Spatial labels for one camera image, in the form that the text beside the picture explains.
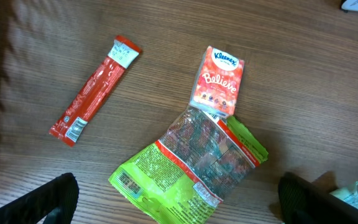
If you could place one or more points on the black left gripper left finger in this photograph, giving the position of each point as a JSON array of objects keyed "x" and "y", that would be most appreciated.
[{"x": 54, "y": 202}]

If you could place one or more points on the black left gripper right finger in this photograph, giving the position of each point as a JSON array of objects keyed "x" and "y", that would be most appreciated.
[{"x": 302, "y": 202}]

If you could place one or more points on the mint green wipes pack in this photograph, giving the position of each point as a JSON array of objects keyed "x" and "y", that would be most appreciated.
[{"x": 350, "y": 196}]

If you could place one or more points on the red snack bar wrapper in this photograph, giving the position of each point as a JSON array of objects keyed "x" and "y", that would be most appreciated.
[{"x": 95, "y": 91}]

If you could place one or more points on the green candy bag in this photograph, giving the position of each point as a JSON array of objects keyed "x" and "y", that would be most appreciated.
[{"x": 184, "y": 175}]

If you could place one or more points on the red tissue pack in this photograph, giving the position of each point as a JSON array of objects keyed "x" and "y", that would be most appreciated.
[{"x": 217, "y": 83}]

